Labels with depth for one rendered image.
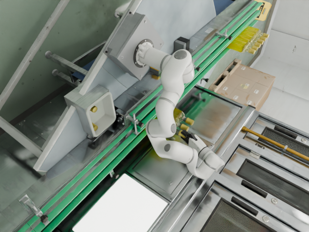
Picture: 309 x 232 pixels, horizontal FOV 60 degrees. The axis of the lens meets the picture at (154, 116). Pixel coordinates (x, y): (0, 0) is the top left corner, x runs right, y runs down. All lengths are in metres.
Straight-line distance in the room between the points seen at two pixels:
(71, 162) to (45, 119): 0.64
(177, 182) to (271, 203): 0.52
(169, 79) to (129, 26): 0.38
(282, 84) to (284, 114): 1.06
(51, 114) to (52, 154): 0.66
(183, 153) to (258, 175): 0.64
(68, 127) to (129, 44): 0.52
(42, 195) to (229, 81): 4.84
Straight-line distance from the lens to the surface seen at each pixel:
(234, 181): 1.67
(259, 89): 5.73
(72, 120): 1.44
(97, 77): 1.43
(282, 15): 7.51
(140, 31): 1.39
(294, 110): 6.68
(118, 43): 1.37
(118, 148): 1.51
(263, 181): 1.73
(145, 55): 1.40
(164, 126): 1.14
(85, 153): 1.51
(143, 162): 1.65
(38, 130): 2.01
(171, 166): 1.63
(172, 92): 1.21
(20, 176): 1.83
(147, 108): 1.56
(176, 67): 1.18
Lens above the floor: 1.66
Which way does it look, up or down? 25 degrees down
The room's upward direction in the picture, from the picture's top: 118 degrees clockwise
